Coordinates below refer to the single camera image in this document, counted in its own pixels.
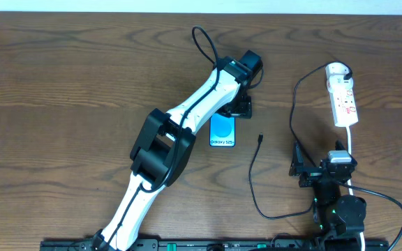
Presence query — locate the Galaxy S25+ smartphone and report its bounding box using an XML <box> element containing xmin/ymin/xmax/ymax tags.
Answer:
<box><xmin>209</xmin><ymin>114</ymin><xmax>235</xmax><ymax>147</ymax></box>

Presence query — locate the black USB charging cable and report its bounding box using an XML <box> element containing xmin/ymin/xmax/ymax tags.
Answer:
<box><xmin>248</xmin><ymin>60</ymin><xmax>354</xmax><ymax>220</ymax></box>

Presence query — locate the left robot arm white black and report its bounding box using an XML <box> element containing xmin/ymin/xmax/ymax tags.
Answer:
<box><xmin>91</xmin><ymin>50</ymin><xmax>263</xmax><ymax>250</ymax></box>

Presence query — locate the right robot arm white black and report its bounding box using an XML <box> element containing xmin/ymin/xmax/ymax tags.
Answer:
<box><xmin>289</xmin><ymin>142</ymin><xmax>367</xmax><ymax>250</ymax></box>

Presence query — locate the white power strip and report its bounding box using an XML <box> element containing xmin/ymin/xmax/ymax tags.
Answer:
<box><xmin>325</xmin><ymin>62</ymin><xmax>359</xmax><ymax>128</ymax></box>

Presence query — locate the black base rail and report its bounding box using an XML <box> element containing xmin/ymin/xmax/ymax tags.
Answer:
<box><xmin>39</xmin><ymin>237</ymin><xmax>390</xmax><ymax>251</ymax></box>

